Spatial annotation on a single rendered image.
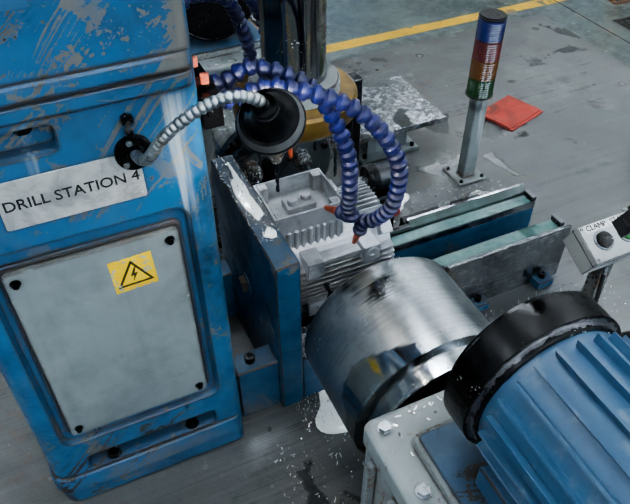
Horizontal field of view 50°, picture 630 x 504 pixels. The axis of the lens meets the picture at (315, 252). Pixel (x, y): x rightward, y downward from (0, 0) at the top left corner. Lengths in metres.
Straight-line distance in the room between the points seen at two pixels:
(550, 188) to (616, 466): 1.23
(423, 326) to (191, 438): 0.45
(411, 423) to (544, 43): 1.83
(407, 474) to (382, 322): 0.22
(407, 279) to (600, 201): 0.91
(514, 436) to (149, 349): 0.51
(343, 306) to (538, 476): 0.40
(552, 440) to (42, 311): 0.57
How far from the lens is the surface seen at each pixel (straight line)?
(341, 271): 1.12
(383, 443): 0.78
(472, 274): 1.35
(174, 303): 0.89
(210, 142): 1.31
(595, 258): 1.20
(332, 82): 0.96
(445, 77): 2.17
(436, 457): 0.76
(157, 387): 1.01
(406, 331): 0.87
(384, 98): 1.80
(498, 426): 0.64
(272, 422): 1.22
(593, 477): 0.59
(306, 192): 1.12
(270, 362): 1.14
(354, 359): 0.89
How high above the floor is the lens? 1.82
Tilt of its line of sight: 43 degrees down
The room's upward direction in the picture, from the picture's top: straight up
